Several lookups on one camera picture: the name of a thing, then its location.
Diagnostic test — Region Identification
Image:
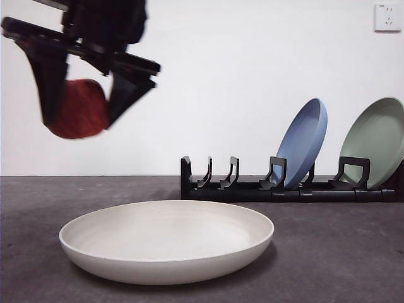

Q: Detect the red apple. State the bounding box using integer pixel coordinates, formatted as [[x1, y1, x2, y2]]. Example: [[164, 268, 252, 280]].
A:
[[49, 78, 110, 140]]

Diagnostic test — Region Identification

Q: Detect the cream yellow plate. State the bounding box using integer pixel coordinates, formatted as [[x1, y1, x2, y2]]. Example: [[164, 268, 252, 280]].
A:
[[59, 199, 275, 286]]

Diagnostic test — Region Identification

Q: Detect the black plate rack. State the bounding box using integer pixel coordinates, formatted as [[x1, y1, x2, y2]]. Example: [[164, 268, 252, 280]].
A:
[[179, 155, 404, 203]]

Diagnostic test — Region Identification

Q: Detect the blue plate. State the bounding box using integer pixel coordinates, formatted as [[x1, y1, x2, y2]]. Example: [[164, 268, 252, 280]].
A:
[[275, 97, 328, 189]]

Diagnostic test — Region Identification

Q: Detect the green plate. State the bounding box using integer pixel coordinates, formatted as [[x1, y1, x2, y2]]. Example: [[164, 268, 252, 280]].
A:
[[339, 96, 404, 190]]

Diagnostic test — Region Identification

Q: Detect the white wall socket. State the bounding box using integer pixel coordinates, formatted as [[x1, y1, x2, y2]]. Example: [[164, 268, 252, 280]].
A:
[[374, 2, 398, 32]]

